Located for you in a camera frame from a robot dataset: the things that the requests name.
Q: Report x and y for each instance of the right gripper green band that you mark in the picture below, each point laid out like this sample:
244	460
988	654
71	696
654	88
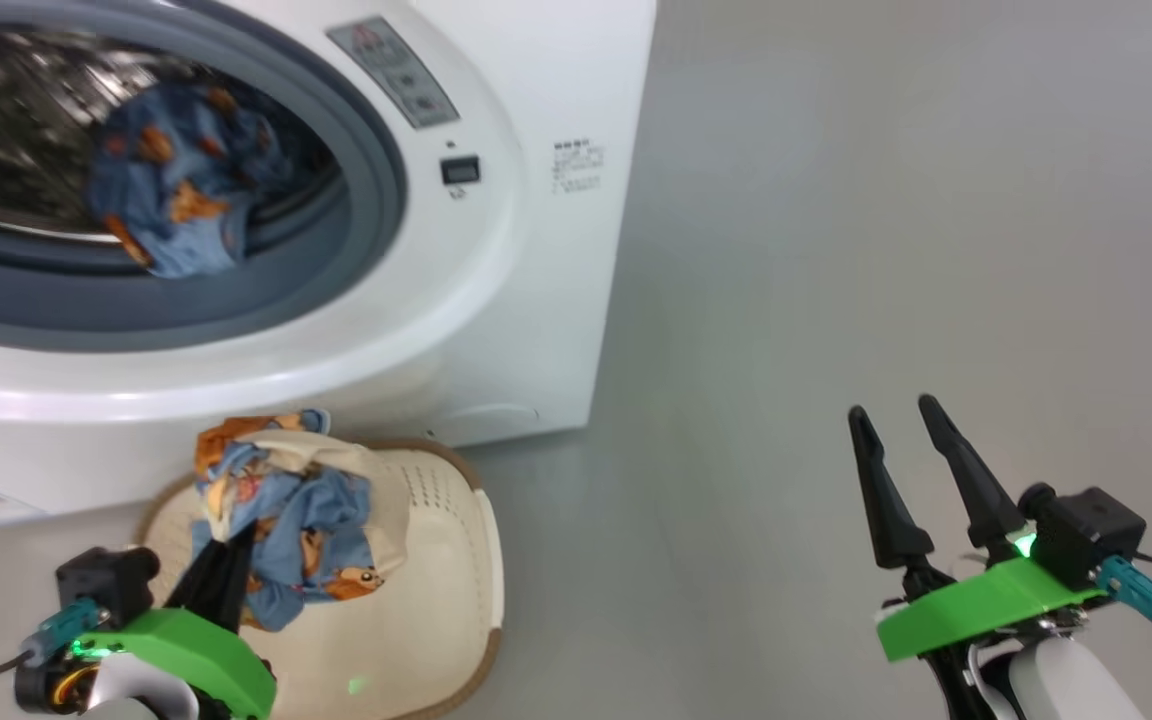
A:
976	605

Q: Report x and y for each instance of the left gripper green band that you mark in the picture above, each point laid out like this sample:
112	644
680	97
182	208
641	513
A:
196	650

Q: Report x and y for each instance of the blue garment with cream lining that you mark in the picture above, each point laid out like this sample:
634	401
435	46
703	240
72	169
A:
306	510

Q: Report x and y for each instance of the blue bear-print garment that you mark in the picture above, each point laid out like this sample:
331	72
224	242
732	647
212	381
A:
186	170

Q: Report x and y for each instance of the white front-load washing machine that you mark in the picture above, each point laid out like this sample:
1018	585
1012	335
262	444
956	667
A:
536	300

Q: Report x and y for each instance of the stainless steel washing machine drum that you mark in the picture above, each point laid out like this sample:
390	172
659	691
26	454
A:
16	120

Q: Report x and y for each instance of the cream perforated laundry basket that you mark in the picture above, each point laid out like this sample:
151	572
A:
416	600

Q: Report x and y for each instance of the grey warning sticker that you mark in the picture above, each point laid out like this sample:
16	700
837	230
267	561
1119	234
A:
396	75

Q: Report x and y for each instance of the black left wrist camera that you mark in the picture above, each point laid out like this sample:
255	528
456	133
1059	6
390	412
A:
101	580

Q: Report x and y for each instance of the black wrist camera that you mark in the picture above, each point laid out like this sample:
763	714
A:
101	580
1086	530

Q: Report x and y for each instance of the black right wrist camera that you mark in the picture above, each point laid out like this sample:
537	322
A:
1086	530

